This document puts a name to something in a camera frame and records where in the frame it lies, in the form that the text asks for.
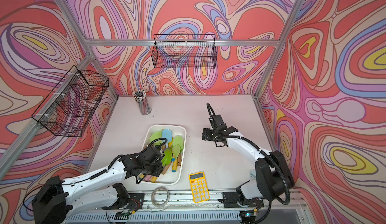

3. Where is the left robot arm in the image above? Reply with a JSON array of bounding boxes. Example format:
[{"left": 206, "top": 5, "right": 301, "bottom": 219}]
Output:
[{"left": 32, "top": 146, "right": 165, "bottom": 224}]

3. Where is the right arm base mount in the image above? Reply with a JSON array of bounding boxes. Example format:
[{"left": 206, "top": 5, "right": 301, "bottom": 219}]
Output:
[{"left": 219, "top": 191, "right": 264, "bottom": 210}]

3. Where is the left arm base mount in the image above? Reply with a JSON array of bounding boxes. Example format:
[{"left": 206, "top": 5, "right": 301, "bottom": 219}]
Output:
[{"left": 102, "top": 192, "right": 145, "bottom": 212}]

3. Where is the green shovel wooden handle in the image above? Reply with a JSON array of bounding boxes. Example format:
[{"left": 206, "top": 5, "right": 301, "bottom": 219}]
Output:
[{"left": 149, "top": 131, "right": 163, "bottom": 146}]

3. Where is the coiled grey cable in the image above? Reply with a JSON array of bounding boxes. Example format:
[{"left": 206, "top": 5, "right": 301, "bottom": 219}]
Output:
[{"left": 150, "top": 186, "right": 170, "bottom": 207}]

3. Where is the green shovel blue-tip handle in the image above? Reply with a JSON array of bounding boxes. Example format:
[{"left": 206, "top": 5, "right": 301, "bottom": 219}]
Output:
[{"left": 172, "top": 135, "right": 184, "bottom": 173}]

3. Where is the light blue shovel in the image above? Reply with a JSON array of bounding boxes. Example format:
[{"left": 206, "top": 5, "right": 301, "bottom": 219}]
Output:
[{"left": 161, "top": 129, "right": 173, "bottom": 148}]

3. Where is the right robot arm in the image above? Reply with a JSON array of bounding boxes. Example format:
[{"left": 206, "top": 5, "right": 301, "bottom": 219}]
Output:
[{"left": 202, "top": 113, "right": 295, "bottom": 205}]

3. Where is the yellow calculator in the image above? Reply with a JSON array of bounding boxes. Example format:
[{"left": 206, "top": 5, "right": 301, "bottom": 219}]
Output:
[{"left": 189, "top": 172, "right": 210, "bottom": 203}]

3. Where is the white storage tray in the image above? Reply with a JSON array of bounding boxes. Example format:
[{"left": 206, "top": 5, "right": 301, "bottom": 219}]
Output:
[{"left": 139, "top": 124, "right": 187, "bottom": 185}]

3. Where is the black wire basket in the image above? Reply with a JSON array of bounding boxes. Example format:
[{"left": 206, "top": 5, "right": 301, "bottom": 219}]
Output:
[
  {"left": 31, "top": 66, "right": 110, "bottom": 137},
  {"left": 151, "top": 33, "right": 217, "bottom": 69}
]

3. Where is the black wire basket left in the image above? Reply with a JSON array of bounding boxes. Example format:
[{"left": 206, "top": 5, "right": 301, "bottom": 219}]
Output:
[{"left": 31, "top": 66, "right": 110, "bottom": 137}]

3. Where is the metal pen cup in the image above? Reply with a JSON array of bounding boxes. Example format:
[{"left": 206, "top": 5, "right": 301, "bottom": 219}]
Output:
[{"left": 133, "top": 90, "right": 151, "bottom": 115}]

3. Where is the black wire basket back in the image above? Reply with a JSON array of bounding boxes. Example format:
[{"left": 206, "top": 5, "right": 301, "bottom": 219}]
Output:
[{"left": 151, "top": 33, "right": 217, "bottom": 69}]

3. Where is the green shovel yellow handle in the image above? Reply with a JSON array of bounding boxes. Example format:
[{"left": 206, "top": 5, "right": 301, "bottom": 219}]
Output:
[{"left": 162, "top": 147, "right": 173, "bottom": 175}]

